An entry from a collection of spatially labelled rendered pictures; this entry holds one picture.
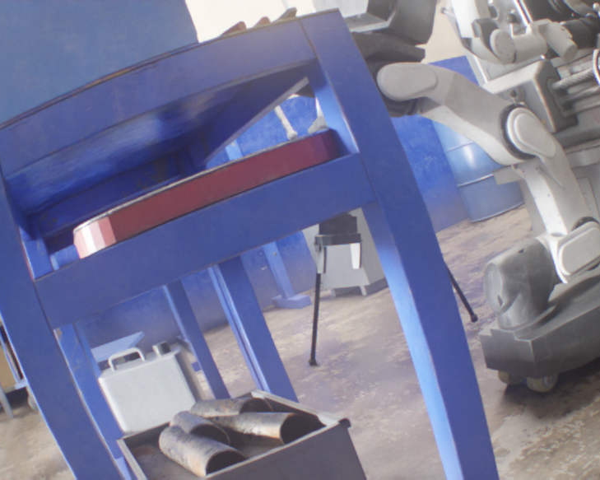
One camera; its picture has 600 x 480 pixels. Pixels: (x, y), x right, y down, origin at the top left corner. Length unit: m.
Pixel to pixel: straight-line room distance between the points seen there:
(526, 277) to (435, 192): 4.39
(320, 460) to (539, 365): 0.63
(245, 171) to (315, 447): 0.52
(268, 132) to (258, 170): 4.71
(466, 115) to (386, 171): 0.79
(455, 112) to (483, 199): 3.92
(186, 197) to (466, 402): 0.43
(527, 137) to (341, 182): 0.89
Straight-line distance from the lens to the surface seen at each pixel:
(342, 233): 1.80
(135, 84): 0.85
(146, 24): 0.87
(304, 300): 4.78
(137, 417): 2.21
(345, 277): 4.48
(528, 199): 3.17
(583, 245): 1.78
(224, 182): 0.88
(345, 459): 1.26
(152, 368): 2.17
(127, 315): 5.33
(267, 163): 0.90
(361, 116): 0.90
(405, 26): 1.62
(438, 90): 1.62
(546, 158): 1.73
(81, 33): 0.87
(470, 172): 5.55
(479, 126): 1.68
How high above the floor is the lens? 0.65
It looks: 3 degrees down
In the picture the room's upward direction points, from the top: 21 degrees counter-clockwise
